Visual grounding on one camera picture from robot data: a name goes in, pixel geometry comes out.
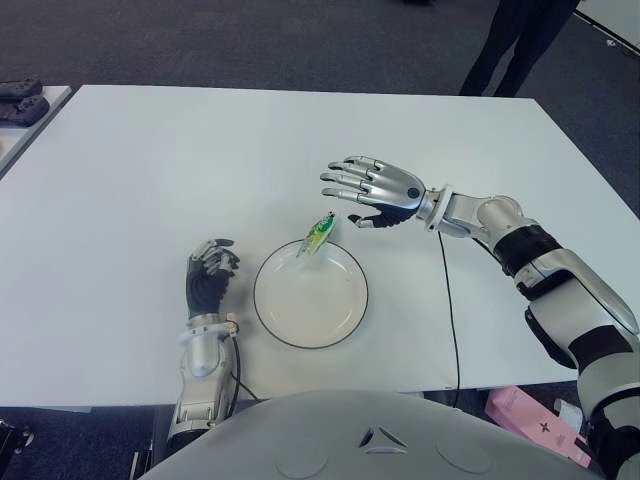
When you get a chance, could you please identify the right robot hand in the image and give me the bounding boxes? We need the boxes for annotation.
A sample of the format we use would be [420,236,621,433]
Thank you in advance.
[319,155,431,230]

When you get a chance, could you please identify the black floor device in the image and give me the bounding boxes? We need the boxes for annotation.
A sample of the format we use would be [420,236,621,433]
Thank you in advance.
[0,419,36,451]

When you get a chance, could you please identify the white side table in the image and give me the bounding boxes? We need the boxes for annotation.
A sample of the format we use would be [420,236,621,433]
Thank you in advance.
[0,84,75,179]

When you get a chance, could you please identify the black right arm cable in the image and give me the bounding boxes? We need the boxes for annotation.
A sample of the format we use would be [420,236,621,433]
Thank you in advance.
[437,232,462,409]

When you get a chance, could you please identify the person legs dark trousers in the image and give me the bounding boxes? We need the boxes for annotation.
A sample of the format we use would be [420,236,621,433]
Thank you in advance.
[458,0,584,97]

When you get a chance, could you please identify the green toothpaste tube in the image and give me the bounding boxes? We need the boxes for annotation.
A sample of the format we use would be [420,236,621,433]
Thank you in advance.
[297,211,338,258]

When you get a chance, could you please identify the white plate black rim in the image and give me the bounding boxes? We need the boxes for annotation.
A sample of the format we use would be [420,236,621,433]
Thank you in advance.
[252,238,370,350]

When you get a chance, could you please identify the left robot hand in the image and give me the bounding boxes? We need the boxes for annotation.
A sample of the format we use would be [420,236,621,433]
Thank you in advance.
[185,238,241,319]

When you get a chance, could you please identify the black game controller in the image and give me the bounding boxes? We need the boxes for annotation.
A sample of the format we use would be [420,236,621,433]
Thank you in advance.
[0,95,51,125]
[0,75,44,97]

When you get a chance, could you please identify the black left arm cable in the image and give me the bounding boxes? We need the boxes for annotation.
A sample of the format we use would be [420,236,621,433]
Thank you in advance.
[222,329,260,421]

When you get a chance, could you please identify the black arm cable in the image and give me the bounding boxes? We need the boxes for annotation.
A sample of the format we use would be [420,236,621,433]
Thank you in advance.
[437,232,462,409]
[222,329,260,421]

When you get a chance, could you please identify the white background table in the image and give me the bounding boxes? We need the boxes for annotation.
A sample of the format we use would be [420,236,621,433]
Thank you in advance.
[574,0,640,49]

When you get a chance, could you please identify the pink cardboard box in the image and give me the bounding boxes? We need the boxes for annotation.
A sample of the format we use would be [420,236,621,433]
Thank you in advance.
[485,385,591,469]

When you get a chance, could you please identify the grey robot torso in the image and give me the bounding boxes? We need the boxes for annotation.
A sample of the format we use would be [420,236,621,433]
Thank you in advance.
[144,388,601,480]

